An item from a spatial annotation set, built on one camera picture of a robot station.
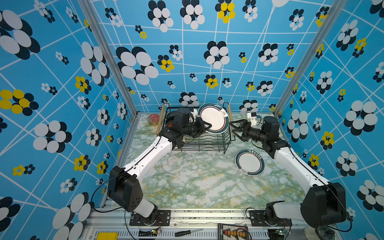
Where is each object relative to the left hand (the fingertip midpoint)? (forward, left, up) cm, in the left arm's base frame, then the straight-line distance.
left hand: (213, 124), depth 73 cm
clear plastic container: (-42, -45, -19) cm, 64 cm away
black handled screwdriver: (-42, +14, -30) cm, 53 cm away
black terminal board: (-41, -9, -28) cm, 51 cm away
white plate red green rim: (+7, -2, -1) cm, 8 cm away
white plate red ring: (-6, -25, -30) cm, 39 cm away
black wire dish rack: (+10, +1, -29) cm, 31 cm away
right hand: (+1, -10, -3) cm, 11 cm away
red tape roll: (+28, +42, -27) cm, 57 cm away
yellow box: (-43, +50, -29) cm, 72 cm away
